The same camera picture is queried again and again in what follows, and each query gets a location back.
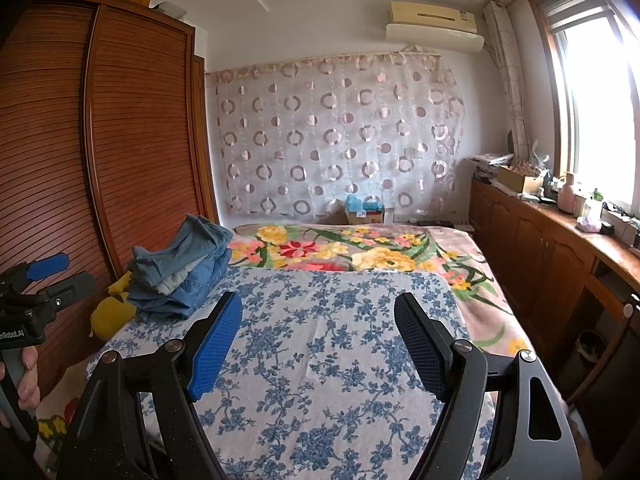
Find small cardboard box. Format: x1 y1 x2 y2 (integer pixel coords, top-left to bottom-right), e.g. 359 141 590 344
345 200 386 225

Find grey-green folded pants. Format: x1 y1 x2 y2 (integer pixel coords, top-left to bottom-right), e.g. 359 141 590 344
152 260 201 297

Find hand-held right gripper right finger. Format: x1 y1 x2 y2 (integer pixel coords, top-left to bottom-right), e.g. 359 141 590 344
393 291 583 480

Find light blue plastic packet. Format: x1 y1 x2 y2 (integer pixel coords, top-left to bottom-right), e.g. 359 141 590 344
345 195 381 213

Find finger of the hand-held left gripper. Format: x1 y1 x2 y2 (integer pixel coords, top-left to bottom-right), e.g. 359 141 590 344
10 253 70 286
35 272 97 308

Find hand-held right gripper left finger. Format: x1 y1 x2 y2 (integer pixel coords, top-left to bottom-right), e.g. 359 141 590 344
56 290 244 480

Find blue floral bed cover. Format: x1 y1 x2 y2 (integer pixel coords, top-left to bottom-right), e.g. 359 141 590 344
85 265 501 480

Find wooden-framed window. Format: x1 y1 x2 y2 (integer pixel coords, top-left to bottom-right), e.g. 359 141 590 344
530 0 640 221

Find circle-patterned sheer curtain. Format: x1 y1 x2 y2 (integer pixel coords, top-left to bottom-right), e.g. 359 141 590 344
207 52 466 218

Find open cardboard box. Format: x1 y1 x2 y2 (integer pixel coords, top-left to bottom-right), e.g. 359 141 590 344
496 165 543 195

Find wooden slatted wardrobe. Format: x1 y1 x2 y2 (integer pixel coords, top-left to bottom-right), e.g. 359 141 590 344
0 0 221 401

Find blue denim jeans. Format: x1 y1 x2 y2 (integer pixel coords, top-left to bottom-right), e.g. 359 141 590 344
126 247 232 321

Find stack of papers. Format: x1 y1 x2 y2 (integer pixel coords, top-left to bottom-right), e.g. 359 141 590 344
467 152 516 178

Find person's left hand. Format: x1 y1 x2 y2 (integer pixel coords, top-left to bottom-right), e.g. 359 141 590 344
0 347 41 428

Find pink pump bottle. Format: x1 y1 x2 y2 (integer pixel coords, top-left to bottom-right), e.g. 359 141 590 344
557 172 576 213

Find colourful flower blanket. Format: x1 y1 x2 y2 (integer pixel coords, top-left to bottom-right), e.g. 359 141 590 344
35 223 533 466

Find yellow plush toy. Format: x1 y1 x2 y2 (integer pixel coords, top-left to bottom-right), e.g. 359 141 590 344
89 270 138 339

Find wall air conditioner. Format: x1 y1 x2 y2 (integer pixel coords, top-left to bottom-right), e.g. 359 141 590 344
385 0 485 53

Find wooden low cabinet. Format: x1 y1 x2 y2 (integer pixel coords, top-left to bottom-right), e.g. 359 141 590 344
470 180 640 411

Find patterned window curtain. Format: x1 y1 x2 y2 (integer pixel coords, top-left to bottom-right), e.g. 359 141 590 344
482 0 531 161

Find dark waste bin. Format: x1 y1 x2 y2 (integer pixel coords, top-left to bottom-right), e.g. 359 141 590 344
577 330 608 363

